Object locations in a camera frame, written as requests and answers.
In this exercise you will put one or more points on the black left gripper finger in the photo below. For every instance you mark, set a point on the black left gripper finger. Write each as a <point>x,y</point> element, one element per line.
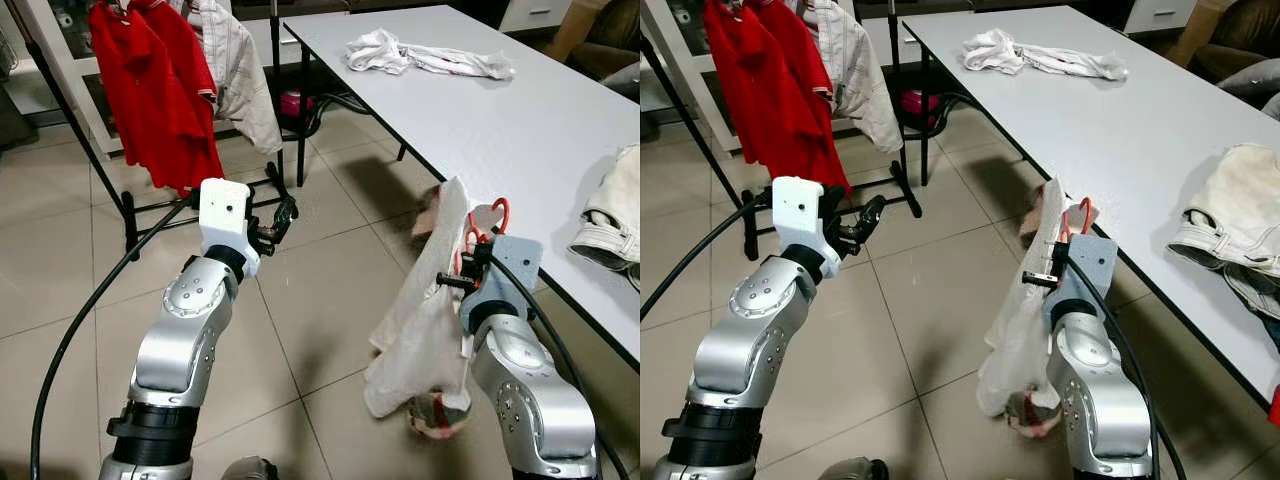
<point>875,212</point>
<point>287,210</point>

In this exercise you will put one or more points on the red clothes hanger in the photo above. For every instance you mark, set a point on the red clothes hanger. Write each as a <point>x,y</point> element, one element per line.
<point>1088,215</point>
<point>503,215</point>

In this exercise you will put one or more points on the white printed T-shirt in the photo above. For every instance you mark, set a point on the white printed T-shirt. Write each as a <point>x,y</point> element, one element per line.
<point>995,50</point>
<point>380,52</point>

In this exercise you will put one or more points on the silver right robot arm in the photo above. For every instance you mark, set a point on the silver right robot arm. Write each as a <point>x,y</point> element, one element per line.
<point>1090,380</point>
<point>520,380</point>

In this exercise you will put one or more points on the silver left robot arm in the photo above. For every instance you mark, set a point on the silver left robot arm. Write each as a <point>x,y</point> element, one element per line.
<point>185,340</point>
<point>745,340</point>

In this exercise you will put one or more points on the black clothes rack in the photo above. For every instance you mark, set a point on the black clothes rack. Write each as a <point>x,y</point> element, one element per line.
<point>128,215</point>
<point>750,215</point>

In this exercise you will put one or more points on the magenta round appliance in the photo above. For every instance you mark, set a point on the magenta round appliance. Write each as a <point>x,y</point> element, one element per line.
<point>915,104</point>
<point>297,105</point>

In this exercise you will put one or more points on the beige checked shirt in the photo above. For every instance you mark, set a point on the beige checked shirt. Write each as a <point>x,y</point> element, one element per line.
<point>240,80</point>
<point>860,80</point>

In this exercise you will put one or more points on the red polo shirt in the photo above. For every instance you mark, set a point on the red polo shirt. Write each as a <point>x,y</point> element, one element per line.
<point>770,90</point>
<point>150,90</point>

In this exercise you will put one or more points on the cream fleece garment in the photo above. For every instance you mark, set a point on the cream fleece garment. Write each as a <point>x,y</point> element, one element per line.
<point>1245,185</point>
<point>622,185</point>

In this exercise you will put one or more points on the white display cabinet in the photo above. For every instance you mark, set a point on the white display cabinet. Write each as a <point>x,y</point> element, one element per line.
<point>78,95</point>
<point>700,95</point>

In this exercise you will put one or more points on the tan wooden panel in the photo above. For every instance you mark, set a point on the tan wooden panel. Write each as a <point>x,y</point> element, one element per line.
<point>572,30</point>
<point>1195,30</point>

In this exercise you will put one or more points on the white drawer cabinet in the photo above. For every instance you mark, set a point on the white drawer cabinet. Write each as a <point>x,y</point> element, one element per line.
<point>535,14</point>
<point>1160,14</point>

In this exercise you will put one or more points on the brown armchair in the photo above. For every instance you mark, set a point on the brown armchair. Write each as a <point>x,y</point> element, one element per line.
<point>612,30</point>
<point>1250,30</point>

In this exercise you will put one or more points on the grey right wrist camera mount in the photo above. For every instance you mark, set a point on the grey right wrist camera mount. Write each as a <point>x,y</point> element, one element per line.
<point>512,265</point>
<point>1090,265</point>

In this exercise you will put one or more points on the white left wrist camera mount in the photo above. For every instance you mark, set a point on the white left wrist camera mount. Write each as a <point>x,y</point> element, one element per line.
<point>800,210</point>
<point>225,215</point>

